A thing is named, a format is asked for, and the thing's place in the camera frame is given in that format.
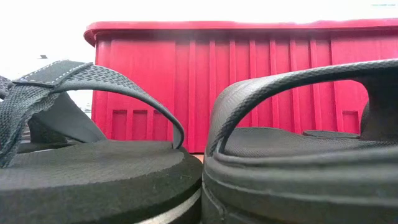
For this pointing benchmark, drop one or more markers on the red plastic ribbed bin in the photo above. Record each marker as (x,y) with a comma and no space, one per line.
(199,87)

